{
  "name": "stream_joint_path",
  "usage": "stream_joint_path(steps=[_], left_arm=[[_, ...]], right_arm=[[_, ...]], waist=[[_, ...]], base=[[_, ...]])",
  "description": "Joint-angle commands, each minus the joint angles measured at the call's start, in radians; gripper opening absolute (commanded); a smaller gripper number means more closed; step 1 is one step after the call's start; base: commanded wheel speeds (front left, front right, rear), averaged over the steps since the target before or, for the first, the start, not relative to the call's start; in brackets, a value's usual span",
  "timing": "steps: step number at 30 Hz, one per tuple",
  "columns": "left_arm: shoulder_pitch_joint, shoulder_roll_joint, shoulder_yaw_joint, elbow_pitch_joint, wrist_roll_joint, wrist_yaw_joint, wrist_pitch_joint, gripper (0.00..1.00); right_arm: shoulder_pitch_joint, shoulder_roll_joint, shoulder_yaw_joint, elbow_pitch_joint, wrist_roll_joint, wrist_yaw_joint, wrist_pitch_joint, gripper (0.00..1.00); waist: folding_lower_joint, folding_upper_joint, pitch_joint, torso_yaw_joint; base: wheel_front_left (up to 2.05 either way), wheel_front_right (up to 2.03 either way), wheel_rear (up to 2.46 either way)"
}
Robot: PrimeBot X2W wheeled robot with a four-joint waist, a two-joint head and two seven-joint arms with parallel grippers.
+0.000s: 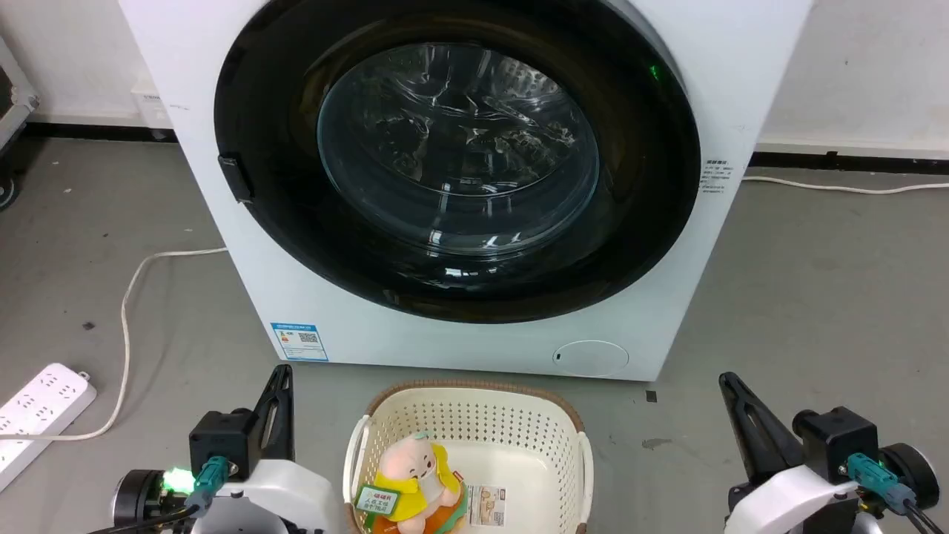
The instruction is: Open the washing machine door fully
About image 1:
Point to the blue energy label sticker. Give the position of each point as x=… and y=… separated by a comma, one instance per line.
x=299, y=342

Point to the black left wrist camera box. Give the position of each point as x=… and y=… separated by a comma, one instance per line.
x=222, y=441

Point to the green doll hang tag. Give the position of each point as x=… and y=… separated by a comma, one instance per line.
x=377, y=500

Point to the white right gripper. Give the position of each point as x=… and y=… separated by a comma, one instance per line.
x=793, y=497

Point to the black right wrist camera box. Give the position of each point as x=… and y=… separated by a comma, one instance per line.
x=834, y=441

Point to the cream perforated laundry basket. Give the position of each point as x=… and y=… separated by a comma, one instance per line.
x=541, y=452

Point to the white power strip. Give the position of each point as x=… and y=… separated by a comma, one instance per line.
x=37, y=408

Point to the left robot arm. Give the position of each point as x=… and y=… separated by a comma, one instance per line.
x=137, y=500

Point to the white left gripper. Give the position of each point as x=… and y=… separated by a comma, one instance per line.
x=289, y=497

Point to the small text sticker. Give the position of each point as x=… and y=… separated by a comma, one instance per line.
x=718, y=178

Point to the round drain filter cover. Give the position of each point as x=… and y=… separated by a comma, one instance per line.
x=591, y=357

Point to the white front-load washing machine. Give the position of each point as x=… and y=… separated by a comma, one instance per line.
x=741, y=67

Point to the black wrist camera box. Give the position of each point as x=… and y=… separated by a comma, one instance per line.
x=834, y=441
x=222, y=441

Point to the pink and yellow plush doll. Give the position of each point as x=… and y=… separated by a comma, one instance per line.
x=415, y=475

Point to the black round washer door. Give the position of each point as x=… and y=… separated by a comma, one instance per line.
x=274, y=222

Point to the white paper label in basket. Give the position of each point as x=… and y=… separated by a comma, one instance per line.
x=487, y=504

